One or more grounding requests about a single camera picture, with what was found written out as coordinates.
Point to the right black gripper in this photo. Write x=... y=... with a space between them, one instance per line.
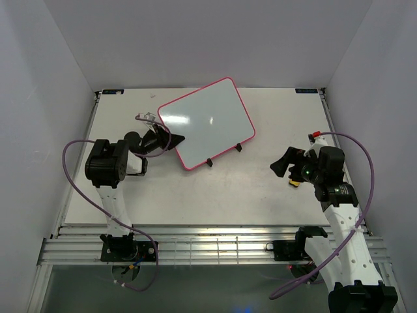
x=291 y=156

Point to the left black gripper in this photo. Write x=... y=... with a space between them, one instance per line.
x=176 y=139

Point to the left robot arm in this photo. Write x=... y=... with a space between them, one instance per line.
x=107 y=165

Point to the yellow bone-shaped eraser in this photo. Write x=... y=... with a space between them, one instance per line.
x=293 y=183

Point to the aluminium frame rail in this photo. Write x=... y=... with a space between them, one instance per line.
x=178 y=245

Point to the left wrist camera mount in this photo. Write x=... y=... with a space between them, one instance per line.
x=147 y=119

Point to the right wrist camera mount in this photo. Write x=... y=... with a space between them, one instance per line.
x=317 y=141

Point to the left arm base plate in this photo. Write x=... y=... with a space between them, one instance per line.
x=130 y=252

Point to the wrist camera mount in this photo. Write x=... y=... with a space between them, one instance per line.
x=147 y=119
x=317 y=141

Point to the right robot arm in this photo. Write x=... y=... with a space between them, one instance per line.
x=354 y=284

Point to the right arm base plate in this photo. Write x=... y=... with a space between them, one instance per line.
x=286 y=250

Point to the pink framed whiteboard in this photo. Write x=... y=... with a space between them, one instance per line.
x=213 y=120

